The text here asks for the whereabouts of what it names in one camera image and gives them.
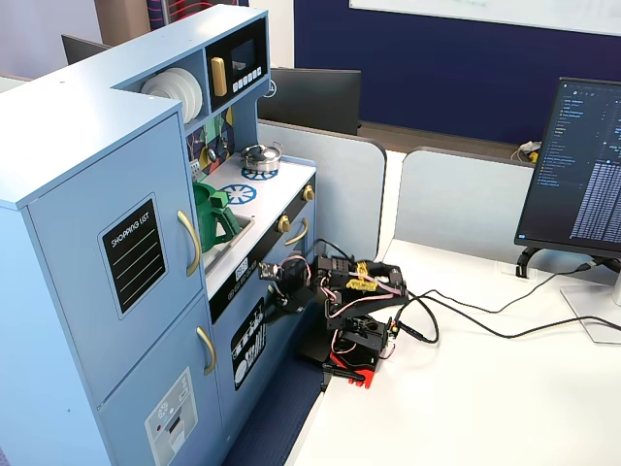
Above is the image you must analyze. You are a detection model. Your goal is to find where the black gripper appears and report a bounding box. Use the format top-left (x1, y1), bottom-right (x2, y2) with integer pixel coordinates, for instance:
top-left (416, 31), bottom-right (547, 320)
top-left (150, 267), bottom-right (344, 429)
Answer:
top-left (265, 256), bottom-right (316, 316)

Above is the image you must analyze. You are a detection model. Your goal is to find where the blue shopping list cabinet door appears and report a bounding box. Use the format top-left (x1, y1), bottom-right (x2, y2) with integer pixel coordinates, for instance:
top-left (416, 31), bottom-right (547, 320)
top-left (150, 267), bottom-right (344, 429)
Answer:
top-left (26, 112), bottom-right (205, 405)

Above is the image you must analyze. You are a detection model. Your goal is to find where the blue ice dispenser print door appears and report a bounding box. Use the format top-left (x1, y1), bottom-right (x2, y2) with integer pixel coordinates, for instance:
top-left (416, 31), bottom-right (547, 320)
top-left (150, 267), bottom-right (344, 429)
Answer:
top-left (96, 290), bottom-right (229, 466)

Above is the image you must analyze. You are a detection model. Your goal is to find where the black toy microwave door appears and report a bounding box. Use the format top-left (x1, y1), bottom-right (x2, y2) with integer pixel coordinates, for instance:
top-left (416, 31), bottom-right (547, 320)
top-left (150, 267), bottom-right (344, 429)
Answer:
top-left (204, 17), bottom-right (269, 115)

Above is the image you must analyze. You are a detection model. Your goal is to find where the black flat base box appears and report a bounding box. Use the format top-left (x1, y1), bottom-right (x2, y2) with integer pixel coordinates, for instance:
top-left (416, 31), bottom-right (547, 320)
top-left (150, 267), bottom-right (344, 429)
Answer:
top-left (296, 329), bottom-right (336, 364)

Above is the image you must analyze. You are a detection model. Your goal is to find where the metal toy sink basin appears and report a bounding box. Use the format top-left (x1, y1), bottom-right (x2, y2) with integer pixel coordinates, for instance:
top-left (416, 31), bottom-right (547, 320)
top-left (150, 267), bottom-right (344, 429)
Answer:
top-left (203, 216), bottom-right (256, 279)

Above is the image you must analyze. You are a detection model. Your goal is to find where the yellow printed tape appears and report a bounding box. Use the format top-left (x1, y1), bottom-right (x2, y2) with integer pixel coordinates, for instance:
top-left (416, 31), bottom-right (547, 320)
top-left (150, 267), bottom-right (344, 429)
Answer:
top-left (349, 261), bottom-right (377, 293)

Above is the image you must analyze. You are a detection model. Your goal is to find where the green toy faucet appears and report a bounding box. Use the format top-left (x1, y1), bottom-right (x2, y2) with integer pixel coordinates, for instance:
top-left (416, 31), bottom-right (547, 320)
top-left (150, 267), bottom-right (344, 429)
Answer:
top-left (192, 180), bottom-right (241, 254)

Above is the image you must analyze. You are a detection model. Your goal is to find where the red table clamp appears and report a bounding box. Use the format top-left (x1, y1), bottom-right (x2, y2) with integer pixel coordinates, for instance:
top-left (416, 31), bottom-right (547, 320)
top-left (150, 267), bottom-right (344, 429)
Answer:
top-left (323, 349), bottom-right (378, 390)

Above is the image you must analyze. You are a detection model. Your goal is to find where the grey rounded desk divider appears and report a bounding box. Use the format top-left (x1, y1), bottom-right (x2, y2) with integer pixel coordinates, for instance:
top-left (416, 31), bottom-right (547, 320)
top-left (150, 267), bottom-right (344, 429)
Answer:
top-left (256, 118), bottom-right (388, 266)
top-left (393, 146), bottom-right (536, 264)

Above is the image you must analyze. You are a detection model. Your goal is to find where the small metal pot with lid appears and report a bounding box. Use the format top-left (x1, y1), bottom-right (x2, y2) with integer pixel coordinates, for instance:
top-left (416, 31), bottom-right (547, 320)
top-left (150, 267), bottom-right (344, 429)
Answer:
top-left (241, 142), bottom-right (285, 174)

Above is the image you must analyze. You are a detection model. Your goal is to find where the colourful patterned backsplash panel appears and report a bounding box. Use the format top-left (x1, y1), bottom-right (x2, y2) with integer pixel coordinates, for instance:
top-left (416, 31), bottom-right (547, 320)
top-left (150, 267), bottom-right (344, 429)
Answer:
top-left (185, 107), bottom-right (235, 182)

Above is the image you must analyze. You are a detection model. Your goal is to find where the black monitor seen from behind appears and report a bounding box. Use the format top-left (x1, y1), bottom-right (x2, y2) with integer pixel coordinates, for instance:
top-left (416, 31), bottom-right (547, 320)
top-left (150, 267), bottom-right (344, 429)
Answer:
top-left (256, 66), bottom-right (363, 137)
top-left (61, 34), bottom-right (114, 66)

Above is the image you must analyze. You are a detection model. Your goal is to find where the white toy plate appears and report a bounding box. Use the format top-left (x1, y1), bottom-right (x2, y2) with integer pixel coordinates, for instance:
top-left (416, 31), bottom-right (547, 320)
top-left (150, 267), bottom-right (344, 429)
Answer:
top-left (167, 66), bottom-right (204, 122)
top-left (140, 72), bottom-right (188, 106)

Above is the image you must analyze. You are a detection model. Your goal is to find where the white plates stack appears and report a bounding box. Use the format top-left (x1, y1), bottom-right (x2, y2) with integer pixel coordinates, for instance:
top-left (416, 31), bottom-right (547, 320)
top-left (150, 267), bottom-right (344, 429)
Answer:
top-left (154, 69), bottom-right (197, 120)

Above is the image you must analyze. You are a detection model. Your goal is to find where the blue toy kitchen unit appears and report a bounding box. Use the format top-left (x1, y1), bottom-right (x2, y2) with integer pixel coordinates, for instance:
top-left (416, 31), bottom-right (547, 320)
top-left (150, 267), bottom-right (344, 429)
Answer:
top-left (0, 3), bottom-right (319, 466)

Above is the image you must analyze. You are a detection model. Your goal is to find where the silver monitor stand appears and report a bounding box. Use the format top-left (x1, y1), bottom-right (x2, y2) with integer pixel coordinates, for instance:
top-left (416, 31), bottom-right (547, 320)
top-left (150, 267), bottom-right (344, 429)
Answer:
top-left (560, 269), bottom-right (621, 346)

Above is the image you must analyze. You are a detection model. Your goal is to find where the navy banner with red lines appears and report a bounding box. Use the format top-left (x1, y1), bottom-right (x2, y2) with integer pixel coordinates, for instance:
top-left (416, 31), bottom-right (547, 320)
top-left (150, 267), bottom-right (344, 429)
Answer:
top-left (145, 0), bottom-right (249, 31)

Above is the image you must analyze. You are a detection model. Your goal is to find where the computer monitor showing code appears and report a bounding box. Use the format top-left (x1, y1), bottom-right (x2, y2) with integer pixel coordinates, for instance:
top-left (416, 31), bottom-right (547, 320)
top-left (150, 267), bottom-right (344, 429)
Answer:
top-left (513, 76), bottom-right (621, 259)

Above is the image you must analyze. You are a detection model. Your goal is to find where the white whiteboard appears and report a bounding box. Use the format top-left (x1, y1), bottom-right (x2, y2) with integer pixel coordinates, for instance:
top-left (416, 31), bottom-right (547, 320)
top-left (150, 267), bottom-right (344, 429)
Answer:
top-left (348, 0), bottom-right (621, 38)

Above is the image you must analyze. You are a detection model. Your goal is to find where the gold oven door handle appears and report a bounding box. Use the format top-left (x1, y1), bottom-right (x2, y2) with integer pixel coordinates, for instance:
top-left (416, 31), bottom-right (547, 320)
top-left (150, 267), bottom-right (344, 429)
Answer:
top-left (283, 217), bottom-right (311, 248)

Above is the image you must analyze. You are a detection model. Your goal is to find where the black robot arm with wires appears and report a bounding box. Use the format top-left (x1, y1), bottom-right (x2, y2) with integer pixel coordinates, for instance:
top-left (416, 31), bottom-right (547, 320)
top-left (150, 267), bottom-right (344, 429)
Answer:
top-left (310, 240), bottom-right (411, 368)

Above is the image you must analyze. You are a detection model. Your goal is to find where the gold curved freezer door handle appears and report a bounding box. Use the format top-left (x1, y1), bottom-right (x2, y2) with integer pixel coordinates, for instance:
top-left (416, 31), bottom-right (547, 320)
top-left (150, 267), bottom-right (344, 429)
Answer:
top-left (195, 325), bottom-right (218, 377)

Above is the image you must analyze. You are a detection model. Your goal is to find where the gold curved cabinet door handle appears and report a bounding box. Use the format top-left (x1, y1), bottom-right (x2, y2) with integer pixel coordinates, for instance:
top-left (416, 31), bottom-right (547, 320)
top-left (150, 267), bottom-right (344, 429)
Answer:
top-left (176, 209), bottom-right (203, 279)

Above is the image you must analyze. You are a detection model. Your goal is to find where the black cable to monitor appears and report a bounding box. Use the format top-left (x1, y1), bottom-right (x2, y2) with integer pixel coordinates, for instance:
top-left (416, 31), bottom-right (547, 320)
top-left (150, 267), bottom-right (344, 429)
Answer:
top-left (397, 260), bottom-right (597, 321)

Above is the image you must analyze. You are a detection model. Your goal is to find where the gold microwave door handle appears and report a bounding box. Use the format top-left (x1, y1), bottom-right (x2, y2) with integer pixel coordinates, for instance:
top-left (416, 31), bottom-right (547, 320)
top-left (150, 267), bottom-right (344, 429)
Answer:
top-left (209, 56), bottom-right (229, 98)

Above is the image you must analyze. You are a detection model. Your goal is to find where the black power cable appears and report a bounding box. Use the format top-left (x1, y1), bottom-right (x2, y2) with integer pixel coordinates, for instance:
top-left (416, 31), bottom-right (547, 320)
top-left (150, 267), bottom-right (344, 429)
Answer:
top-left (395, 290), bottom-right (621, 347)

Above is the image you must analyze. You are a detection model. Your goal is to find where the black cable bracket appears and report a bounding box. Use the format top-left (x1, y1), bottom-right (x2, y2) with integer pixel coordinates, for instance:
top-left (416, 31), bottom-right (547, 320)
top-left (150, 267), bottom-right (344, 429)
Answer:
top-left (514, 246), bottom-right (542, 280)

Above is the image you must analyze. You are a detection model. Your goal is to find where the white charger with cable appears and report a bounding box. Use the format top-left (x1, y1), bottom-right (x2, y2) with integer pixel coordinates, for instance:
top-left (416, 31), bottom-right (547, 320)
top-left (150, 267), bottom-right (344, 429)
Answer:
top-left (509, 140), bottom-right (542, 162)

